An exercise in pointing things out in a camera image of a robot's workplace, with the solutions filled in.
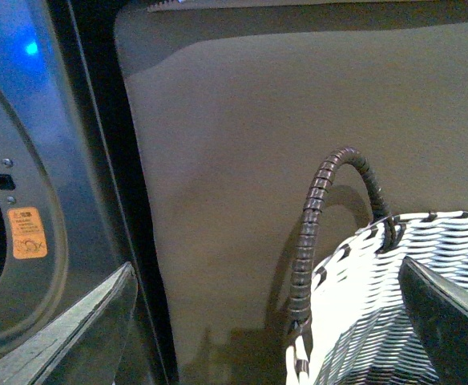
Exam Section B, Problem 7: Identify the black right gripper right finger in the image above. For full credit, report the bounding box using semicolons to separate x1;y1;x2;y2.
398;257;468;384

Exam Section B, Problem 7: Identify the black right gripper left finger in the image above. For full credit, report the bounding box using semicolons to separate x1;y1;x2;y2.
0;262;138;384

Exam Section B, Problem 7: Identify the grey front-load washing machine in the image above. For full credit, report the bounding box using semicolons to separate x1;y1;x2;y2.
0;1;179;384

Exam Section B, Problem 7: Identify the white woven laundry basket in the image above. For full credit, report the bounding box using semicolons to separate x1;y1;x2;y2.
285;211;468;384

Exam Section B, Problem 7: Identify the orange warning sticker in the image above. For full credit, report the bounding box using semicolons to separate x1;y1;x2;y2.
7;207;48;260

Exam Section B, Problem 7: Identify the dark wrapped basket handle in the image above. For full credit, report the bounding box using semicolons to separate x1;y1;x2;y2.
288;146;397;326

